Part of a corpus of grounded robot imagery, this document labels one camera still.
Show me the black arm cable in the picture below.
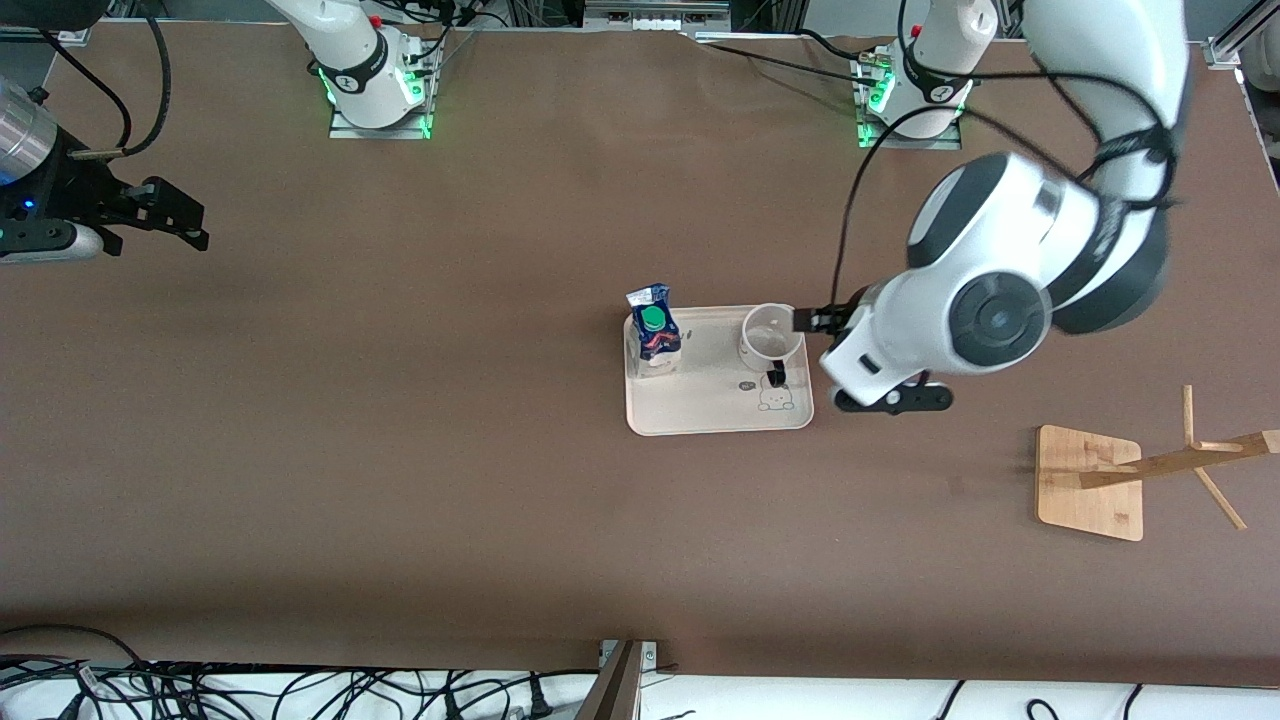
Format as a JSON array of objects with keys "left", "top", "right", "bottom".
[
  {"left": 828, "top": 30, "right": 1181, "bottom": 313},
  {"left": 38, "top": 8, "right": 173, "bottom": 163}
]

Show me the metal table bracket post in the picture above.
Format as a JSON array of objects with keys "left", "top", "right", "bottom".
[{"left": 578, "top": 640, "right": 659, "bottom": 720}]

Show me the wooden mug rack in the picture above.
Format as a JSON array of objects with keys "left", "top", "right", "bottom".
[{"left": 1035, "top": 385, "right": 1280, "bottom": 543}]

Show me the blue milk carton green cap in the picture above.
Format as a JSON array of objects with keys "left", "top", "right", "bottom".
[{"left": 625, "top": 284, "right": 684, "bottom": 379}]

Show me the grey power strip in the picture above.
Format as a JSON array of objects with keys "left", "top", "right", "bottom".
[{"left": 584, "top": 0, "right": 733, "bottom": 33}]

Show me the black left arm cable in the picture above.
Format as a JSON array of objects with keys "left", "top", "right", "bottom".
[{"left": 828, "top": 30, "right": 1181, "bottom": 313}]

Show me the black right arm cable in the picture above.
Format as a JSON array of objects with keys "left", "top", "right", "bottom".
[{"left": 38, "top": 8, "right": 173, "bottom": 163}]

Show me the white tray with bear print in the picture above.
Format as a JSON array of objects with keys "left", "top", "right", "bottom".
[{"left": 624, "top": 304, "right": 815, "bottom": 438}]

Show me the white mug with black handle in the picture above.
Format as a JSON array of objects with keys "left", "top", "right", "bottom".
[{"left": 739, "top": 303, "right": 806, "bottom": 390}]

